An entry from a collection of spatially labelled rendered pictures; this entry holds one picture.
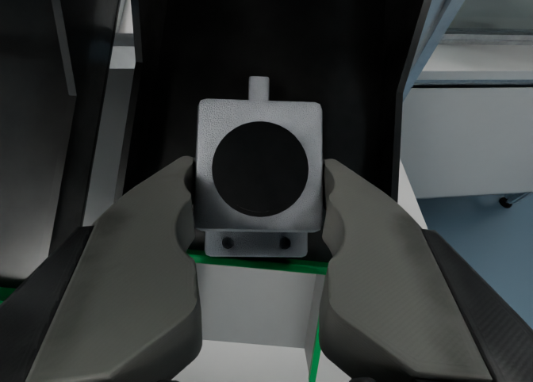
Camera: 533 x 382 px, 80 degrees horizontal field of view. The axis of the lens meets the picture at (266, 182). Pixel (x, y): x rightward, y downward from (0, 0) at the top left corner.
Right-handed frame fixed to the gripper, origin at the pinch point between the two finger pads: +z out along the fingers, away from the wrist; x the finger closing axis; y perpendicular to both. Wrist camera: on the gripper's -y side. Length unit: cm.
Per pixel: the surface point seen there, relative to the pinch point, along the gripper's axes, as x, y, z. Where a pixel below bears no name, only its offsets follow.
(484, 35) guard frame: 61, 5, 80
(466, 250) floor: 101, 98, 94
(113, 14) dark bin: -7.4, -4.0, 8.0
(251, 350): 0.2, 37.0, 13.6
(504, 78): 66, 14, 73
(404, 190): 28, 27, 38
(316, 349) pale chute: 5.6, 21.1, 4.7
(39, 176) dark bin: -10.4, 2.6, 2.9
